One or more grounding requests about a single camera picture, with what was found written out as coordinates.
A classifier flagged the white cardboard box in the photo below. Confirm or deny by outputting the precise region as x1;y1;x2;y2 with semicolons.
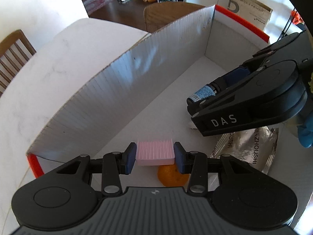
25;4;294;189

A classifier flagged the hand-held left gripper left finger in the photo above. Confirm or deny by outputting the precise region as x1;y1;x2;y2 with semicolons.
48;142;137;197

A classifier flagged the orange mandarin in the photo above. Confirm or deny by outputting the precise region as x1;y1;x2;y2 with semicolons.
157;164;190;187

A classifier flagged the small blue label bottle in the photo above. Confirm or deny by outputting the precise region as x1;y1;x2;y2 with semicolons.
186;77;230;106

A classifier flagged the large brown cardboard carton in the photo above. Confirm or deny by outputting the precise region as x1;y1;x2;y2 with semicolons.
227;0;273;32

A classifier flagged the person's right hand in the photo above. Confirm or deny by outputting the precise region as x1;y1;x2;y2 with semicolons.
297;117;313;149

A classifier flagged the pink ribbed sponge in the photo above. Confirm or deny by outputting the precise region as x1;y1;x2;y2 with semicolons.
135;139;175;167

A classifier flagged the wooden slatted chair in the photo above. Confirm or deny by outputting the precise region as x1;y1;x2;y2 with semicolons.
0;29;37;96

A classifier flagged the wooden chair back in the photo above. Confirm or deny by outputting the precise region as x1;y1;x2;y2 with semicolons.
143;2;206;34

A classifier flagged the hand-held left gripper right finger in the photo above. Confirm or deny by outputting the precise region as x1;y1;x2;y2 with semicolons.
173;141;267;194

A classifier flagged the patterned red rug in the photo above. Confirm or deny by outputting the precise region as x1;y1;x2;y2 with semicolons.
83;0;118;15

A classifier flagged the silver foil packet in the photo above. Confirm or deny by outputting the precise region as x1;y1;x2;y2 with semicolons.
210;126;279;175

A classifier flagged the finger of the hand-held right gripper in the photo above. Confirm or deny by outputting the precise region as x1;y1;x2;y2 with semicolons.
186;72;257;137
226;50;275;86

